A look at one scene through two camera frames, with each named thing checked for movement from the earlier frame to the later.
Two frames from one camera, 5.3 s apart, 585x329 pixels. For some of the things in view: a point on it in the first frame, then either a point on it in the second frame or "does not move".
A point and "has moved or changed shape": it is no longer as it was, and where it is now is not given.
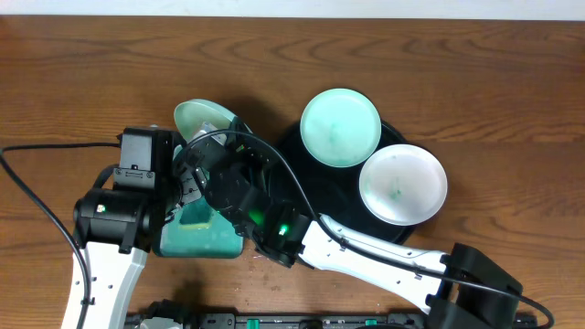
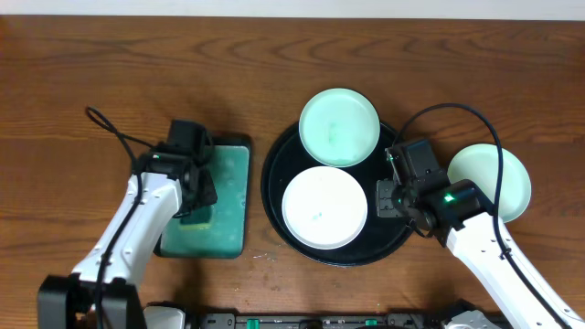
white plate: [403, 185] has moved or changed shape
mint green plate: [340, 127] does not move
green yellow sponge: [196, 216] does not move
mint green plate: [191, 114] -> [480, 164]
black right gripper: [201, 161] -> [386, 199]
